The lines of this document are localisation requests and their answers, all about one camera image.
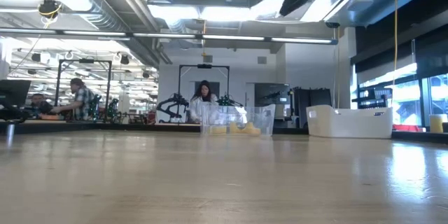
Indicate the black shelf rack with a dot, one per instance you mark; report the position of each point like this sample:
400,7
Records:
371,98

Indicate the grey wall vent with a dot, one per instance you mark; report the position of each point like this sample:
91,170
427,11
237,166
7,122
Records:
207,59
262,59

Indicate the black workstation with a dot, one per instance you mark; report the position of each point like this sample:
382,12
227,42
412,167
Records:
271,91

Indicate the bright window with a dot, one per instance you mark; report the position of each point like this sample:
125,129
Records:
439,91
402,94

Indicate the black hanging spotlight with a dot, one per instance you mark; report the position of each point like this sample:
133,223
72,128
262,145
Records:
35,57
124,59

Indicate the black aluminium frame rail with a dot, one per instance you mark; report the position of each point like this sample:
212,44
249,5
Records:
420,137
143,127
80,127

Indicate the ribbed silver air duct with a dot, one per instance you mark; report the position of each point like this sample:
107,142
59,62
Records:
87,10

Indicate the white plastic bin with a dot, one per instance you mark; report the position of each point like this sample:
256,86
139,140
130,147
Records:
350,124

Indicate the black security camera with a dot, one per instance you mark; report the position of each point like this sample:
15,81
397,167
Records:
332,24

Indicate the yellow cylinder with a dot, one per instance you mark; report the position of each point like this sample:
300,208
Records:
436,124

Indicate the long linear light fixture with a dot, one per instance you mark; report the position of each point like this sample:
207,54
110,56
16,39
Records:
231,37

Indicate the black background robot arm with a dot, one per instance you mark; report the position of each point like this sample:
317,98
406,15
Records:
227,102
175,99

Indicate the red flat object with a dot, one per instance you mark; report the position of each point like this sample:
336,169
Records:
404,127

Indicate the clear plastic bin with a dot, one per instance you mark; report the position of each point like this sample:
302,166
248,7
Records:
259,119

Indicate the black monitor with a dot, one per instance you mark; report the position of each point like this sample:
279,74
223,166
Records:
14,92

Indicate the small red box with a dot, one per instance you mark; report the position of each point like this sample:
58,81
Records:
151,118

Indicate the yellow arch block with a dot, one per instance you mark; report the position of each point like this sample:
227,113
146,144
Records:
250,130

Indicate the black cabinet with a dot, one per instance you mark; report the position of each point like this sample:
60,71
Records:
311,105

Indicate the black gantry frame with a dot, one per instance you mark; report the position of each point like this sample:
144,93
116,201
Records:
85,61
204,66

